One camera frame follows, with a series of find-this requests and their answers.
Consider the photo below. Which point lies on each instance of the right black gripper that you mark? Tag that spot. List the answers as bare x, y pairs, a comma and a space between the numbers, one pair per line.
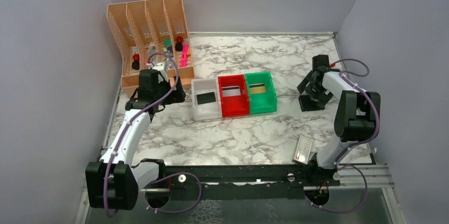
313, 89

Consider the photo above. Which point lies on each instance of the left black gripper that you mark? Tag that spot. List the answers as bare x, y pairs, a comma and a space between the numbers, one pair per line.
174, 95

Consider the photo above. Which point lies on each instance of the green plastic bin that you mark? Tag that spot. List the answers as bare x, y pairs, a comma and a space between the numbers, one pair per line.
262, 103

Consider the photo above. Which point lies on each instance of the silver card tin box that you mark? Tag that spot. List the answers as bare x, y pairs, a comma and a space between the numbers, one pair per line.
302, 150

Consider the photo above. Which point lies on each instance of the peach plastic desk organizer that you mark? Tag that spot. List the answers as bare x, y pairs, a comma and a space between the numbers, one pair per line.
136, 24

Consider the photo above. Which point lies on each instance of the white plastic bin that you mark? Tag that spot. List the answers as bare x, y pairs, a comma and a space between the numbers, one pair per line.
210, 110

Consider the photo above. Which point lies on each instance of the red plastic bin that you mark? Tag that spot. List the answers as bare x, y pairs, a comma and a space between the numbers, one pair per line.
237, 105

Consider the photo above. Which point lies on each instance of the black leather card holder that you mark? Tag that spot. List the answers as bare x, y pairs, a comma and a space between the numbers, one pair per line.
308, 104

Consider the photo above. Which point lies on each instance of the gold credit card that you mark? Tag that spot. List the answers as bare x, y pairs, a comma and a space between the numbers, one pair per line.
257, 89

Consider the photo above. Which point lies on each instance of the black credit card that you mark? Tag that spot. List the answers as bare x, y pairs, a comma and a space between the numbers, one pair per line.
205, 98

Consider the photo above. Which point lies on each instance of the silver credit card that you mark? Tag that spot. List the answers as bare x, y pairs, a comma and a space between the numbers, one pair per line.
230, 91

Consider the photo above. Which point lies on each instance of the red black stamp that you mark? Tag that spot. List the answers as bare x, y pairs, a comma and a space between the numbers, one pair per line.
135, 65
179, 44

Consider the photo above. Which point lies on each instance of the white stapler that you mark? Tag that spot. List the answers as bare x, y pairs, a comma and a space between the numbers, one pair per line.
151, 49

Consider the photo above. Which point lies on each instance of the pink highlighter pen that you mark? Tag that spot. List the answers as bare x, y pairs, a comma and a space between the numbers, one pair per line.
185, 55

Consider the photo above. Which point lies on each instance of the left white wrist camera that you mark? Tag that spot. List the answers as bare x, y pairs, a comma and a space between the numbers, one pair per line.
159, 66

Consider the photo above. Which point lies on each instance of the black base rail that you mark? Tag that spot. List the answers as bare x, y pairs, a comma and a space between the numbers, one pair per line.
239, 182

